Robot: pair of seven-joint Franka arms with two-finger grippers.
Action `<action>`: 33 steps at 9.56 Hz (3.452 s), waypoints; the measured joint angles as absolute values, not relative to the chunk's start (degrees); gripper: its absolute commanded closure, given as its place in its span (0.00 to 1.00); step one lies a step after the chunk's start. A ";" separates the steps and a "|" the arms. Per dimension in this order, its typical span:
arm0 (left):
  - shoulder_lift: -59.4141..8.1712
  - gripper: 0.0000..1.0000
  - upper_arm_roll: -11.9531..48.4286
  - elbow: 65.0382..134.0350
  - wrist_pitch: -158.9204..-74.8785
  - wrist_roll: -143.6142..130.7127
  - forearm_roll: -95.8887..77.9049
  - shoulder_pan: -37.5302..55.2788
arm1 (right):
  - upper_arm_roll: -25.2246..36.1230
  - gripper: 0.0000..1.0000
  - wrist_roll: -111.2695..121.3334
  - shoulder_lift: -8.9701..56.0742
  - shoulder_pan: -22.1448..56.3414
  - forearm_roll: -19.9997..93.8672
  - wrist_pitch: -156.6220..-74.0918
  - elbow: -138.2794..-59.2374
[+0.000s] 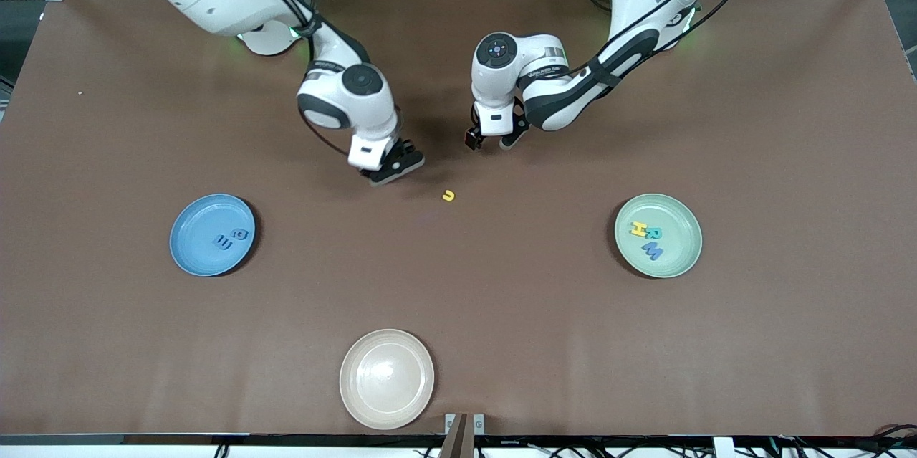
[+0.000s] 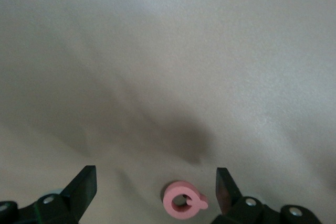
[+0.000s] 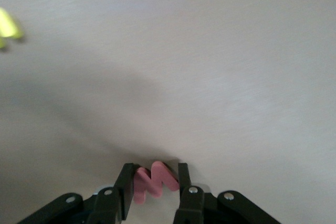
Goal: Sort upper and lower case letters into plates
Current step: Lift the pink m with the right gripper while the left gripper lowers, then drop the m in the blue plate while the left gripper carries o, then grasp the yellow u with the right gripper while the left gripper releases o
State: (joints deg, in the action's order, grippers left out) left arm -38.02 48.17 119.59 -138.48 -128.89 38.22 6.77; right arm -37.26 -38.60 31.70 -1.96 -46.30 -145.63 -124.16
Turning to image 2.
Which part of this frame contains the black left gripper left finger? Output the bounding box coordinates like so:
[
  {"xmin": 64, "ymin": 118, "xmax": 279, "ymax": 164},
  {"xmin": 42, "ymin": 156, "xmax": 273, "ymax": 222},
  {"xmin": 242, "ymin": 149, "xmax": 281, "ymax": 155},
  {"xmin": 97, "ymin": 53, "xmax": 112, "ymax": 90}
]
[{"xmin": 0, "ymin": 165, "xmax": 98, "ymax": 224}]

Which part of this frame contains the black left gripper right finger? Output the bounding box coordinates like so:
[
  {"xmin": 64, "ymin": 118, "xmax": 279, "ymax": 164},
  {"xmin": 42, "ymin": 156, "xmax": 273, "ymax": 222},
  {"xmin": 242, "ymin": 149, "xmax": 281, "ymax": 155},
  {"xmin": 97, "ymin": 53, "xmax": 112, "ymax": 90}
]
[{"xmin": 209, "ymin": 167, "xmax": 322, "ymax": 224}]

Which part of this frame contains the red foam letter Q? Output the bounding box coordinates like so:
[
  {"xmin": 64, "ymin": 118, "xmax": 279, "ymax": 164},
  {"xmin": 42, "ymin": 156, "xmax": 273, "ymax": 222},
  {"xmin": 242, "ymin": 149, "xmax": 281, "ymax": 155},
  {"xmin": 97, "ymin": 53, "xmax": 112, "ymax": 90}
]
[{"xmin": 163, "ymin": 180, "xmax": 208, "ymax": 220}]

